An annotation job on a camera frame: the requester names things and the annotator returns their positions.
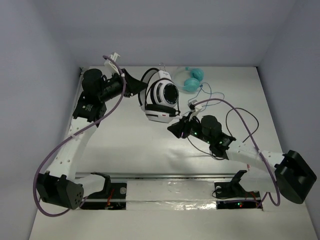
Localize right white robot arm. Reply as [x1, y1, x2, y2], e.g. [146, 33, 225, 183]
[167, 115, 317, 204]

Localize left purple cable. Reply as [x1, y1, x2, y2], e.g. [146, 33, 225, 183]
[33, 55, 126, 217]

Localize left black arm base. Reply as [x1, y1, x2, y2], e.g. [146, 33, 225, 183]
[80, 182, 127, 210]

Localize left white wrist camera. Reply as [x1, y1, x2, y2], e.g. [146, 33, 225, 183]
[102, 52, 120, 74]

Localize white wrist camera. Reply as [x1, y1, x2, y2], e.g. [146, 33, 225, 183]
[102, 52, 120, 74]
[187, 100, 203, 122]

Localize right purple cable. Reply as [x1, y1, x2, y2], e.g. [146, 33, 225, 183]
[192, 98, 280, 207]

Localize teal headphones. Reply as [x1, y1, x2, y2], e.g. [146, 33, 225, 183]
[171, 66, 205, 93]

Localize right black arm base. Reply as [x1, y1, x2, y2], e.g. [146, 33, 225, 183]
[211, 182, 263, 210]

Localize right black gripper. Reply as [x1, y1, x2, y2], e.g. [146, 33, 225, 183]
[167, 111, 213, 145]

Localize blue thin headphone cable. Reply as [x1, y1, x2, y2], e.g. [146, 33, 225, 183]
[187, 82, 226, 113]

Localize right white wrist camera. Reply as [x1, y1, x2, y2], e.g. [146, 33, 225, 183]
[187, 100, 203, 122]

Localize black and white headphones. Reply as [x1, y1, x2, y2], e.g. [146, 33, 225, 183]
[138, 67, 180, 124]

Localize black headphone cable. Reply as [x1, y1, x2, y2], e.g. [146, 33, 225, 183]
[186, 107, 260, 158]

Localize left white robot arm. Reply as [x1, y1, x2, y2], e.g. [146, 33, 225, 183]
[35, 68, 147, 210]

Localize purple cable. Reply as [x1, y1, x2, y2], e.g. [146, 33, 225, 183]
[33, 55, 126, 217]
[192, 98, 280, 207]

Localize aluminium rail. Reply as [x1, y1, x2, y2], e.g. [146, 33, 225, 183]
[74, 171, 241, 181]

